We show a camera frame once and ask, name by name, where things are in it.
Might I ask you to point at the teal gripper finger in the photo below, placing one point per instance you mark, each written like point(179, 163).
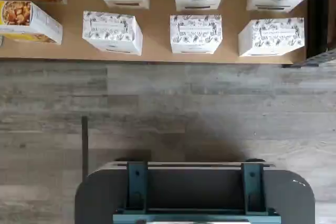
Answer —
point(252, 187)
point(136, 187)

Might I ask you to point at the white patterned boxes group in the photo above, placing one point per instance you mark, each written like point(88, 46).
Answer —
point(74, 30)

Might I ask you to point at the grey perforated metal rail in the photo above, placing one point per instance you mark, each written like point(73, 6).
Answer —
point(312, 60)

